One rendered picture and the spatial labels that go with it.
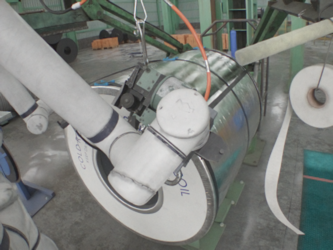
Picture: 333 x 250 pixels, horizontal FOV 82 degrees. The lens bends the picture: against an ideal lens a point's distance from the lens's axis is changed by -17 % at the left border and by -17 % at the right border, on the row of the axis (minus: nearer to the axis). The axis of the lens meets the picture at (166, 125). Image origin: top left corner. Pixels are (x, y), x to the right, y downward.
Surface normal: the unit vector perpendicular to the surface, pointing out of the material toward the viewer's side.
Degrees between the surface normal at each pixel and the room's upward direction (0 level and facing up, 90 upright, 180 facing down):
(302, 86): 90
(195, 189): 90
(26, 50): 83
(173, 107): 45
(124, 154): 37
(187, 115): 52
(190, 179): 90
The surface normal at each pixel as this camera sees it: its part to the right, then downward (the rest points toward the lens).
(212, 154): -0.18, -0.25
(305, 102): -0.83, 0.32
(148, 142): -0.37, -0.40
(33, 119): 0.48, 0.36
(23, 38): 0.76, -0.06
